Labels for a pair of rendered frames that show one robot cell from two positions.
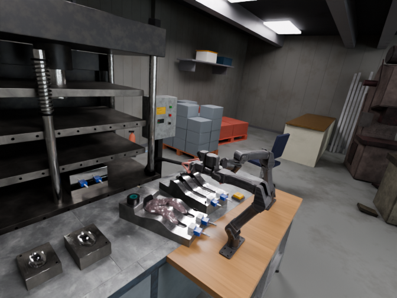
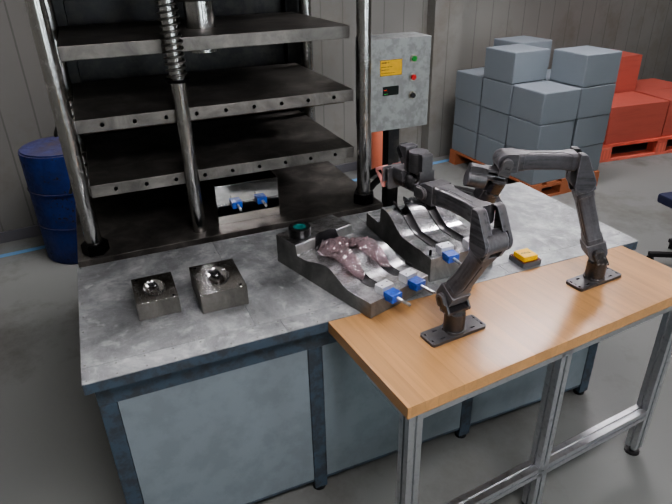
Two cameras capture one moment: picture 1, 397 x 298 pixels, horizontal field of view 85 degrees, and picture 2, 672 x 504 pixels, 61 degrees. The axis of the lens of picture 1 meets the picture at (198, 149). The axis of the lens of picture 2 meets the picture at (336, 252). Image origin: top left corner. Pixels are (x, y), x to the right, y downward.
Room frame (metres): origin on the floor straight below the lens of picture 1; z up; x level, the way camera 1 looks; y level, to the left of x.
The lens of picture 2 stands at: (-0.38, -0.60, 1.81)
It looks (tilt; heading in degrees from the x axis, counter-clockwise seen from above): 28 degrees down; 28
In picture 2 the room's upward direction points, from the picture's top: 1 degrees counter-clockwise
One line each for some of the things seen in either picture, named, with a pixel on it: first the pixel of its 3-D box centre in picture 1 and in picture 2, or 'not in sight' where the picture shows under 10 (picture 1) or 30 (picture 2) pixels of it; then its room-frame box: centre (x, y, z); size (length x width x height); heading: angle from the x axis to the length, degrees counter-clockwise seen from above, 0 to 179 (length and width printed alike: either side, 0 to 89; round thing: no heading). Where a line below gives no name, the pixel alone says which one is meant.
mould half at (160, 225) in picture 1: (163, 212); (348, 260); (1.17, 0.18, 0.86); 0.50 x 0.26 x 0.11; 67
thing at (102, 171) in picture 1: (77, 169); (234, 182); (1.59, 0.98, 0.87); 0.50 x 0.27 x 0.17; 50
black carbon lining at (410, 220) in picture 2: (194, 183); (426, 219); (1.48, 0.01, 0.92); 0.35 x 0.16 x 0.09; 50
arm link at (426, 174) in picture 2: (215, 166); (423, 173); (1.10, -0.10, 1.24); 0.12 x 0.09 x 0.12; 55
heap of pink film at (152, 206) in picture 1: (165, 206); (350, 249); (1.17, 0.17, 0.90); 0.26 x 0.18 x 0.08; 67
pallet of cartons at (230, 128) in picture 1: (221, 123); (634, 99); (6.06, -0.58, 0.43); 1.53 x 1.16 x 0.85; 145
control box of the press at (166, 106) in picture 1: (158, 166); (389, 190); (2.11, 0.41, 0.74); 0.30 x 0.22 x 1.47; 140
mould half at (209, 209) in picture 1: (192, 187); (425, 228); (1.50, 0.01, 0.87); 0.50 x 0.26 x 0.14; 50
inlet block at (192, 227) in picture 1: (199, 232); (395, 296); (1.02, -0.05, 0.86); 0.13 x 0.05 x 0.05; 67
